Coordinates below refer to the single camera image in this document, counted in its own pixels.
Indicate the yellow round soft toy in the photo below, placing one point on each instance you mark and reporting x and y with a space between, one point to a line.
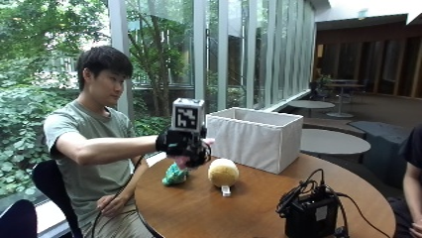
222 172

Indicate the green soft toy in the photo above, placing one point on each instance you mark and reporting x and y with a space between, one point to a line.
174 176

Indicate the white marker cube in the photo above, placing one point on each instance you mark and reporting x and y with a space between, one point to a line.
187 114

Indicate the white fabric storage box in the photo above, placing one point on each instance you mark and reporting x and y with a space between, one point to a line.
252 142

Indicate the black chair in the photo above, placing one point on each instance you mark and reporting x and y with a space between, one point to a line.
50 185

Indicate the dark blue chair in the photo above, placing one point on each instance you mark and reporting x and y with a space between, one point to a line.
15 219

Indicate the the person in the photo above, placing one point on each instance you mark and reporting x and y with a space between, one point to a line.
94 132

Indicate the small round grey table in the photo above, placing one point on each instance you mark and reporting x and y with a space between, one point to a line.
310 104

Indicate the large round grey table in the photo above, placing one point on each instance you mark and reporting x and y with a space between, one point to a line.
334 142

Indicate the potted plant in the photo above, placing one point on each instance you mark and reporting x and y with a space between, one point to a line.
323 82

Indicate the dark grey sofa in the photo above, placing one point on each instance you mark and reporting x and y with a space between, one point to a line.
386 145

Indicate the round pedestal table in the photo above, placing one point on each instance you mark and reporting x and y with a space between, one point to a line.
342 99

